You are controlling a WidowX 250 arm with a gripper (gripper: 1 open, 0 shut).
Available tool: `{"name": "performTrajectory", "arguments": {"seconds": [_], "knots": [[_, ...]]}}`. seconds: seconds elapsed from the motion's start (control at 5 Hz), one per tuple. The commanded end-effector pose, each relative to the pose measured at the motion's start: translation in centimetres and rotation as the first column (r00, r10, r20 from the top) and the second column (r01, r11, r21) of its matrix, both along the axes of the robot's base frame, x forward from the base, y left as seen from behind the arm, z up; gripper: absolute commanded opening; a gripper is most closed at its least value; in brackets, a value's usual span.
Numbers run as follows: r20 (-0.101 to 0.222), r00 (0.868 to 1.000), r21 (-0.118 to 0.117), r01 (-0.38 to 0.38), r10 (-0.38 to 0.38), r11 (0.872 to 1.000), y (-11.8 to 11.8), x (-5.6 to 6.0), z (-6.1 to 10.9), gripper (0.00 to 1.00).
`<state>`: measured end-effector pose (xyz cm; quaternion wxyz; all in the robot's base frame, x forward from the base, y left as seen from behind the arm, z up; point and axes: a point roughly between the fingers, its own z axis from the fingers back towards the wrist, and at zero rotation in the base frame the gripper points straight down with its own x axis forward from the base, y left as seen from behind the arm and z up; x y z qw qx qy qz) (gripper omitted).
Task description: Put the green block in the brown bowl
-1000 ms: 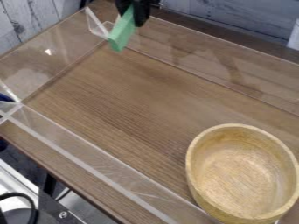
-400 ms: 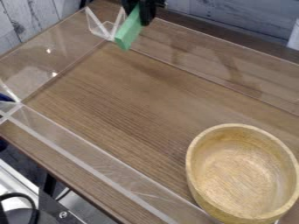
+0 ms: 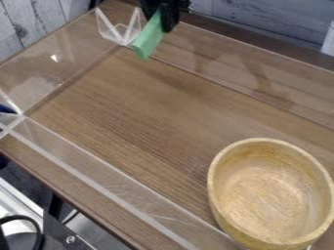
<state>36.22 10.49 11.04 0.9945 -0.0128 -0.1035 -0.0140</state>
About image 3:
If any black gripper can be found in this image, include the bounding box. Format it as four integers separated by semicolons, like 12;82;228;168
139;0;192;32

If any green rectangular block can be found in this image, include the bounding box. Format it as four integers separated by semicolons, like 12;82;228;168
132;11;164;61

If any light wooden bowl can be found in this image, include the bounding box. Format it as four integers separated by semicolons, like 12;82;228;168
207;138;334;250

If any black table leg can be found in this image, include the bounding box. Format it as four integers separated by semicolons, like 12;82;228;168
48;194;64;220

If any clear acrylic corner bracket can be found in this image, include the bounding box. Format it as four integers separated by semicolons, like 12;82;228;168
94;7;140;46

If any clear acrylic wall panel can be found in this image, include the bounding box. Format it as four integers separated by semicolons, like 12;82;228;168
0;104;200;250

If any black cable loop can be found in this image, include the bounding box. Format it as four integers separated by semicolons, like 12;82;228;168
0;214;44;250

